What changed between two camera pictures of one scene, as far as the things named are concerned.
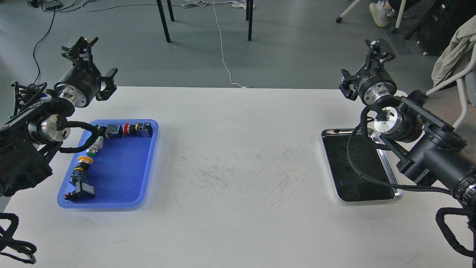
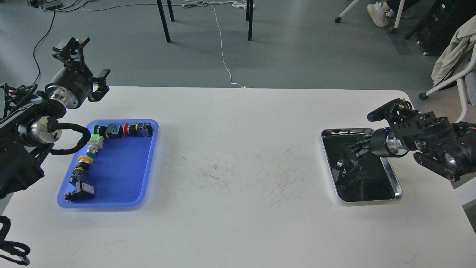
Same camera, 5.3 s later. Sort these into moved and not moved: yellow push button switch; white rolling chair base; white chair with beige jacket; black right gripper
Moved: black right gripper
Not moved: yellow push button switch; white chair with beige jacket; white rolling chair base
